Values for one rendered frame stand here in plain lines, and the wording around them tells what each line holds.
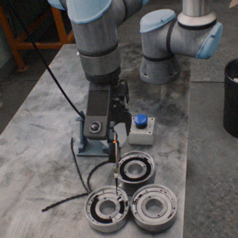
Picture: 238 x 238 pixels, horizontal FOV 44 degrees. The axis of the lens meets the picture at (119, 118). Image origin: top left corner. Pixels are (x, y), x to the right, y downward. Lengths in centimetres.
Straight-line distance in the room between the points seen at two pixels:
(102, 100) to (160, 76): 53
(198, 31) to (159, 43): 14
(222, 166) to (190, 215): 39
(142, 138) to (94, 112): 31
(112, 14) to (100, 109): 17
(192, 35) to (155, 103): 25
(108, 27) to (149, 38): 52
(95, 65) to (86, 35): 6
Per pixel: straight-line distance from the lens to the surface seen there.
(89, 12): 50
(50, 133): 98
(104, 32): 51
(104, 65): 54
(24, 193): 85
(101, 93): 57
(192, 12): 94
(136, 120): 84
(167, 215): 70
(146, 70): 110
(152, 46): 103
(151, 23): 100
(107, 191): 74
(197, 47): 96
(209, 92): 239
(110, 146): 67
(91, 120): 56
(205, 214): 167
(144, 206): 71
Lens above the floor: 143
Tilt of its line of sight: 41 degrees down
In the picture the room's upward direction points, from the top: 10 degrees counter-clockwise
